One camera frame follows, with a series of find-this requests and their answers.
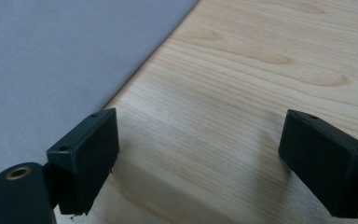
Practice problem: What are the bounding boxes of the grey pants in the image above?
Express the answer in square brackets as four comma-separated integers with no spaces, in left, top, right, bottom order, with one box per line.
[0,0,200,200]

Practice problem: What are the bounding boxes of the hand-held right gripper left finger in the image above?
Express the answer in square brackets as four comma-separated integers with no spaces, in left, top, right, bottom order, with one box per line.
[46,107,120,217]

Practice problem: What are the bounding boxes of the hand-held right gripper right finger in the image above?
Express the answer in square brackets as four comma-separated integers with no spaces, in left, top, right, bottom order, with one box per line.
[278,108,358,218]

